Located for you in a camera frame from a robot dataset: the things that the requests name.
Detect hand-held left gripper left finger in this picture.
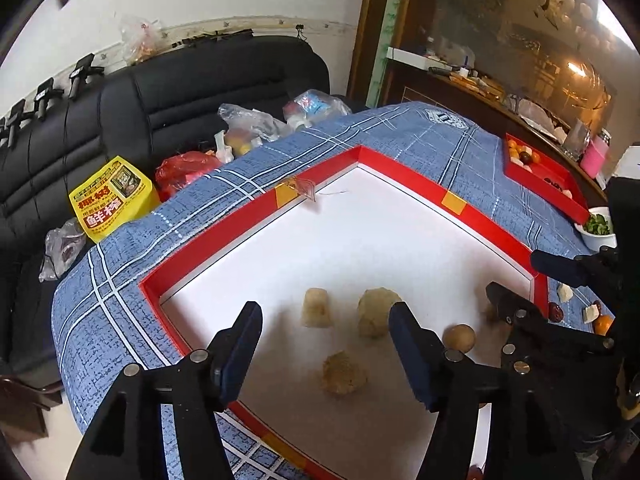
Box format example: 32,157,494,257
67,301,264,480

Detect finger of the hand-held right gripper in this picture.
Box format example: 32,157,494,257
486,281,621,376
530,245,621,291

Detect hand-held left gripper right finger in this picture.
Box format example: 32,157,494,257
388,301,583,480

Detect brown longan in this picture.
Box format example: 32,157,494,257
444,324,477,358

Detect round crumbly beige cake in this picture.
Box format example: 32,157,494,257
357,287,401,339

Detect cone-shaped beige pastry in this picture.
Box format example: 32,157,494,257
301,287,335,329

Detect red box tray white inside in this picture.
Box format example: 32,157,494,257
139,144,551,480

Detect white bowl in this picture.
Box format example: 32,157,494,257
575,206,618,253

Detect green vegetables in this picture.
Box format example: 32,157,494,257
584,214,612,236

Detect pile of mixed produce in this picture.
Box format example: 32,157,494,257
507,139,573,200

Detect pink thermos bottle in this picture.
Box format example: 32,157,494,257
581,130,611,180

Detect blue plaid tablecloth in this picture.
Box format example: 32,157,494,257
52,101,621,480

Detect clear glass pitcher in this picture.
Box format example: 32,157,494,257
564,119,591,153

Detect clear tape scrap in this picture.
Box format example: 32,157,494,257
285,176,321,206

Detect red plastic bag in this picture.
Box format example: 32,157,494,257
155,151,223,203

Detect yellow printed bag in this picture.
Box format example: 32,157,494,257
68,155,153,243

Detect small grey plastic bag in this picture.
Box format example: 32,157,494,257
39,217,93,283

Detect brown wooden stool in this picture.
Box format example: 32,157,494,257
0,375,63,453

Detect clear plastic bag with fruit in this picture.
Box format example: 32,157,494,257
215,103,293,161

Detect long white box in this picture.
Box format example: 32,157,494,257
387,46,453,71

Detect clear bag with blue packet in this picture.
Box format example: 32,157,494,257
283,89,353,128

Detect black leather sofa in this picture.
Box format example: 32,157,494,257
0,35,331,406

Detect bamboo painted panel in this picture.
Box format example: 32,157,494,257
370,0,408,106

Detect black handheld device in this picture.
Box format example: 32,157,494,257
2,100,28,148
67,52,106,101
35,78,63,121

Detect clear bag with orange print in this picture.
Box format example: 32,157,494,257
119,14,166,66

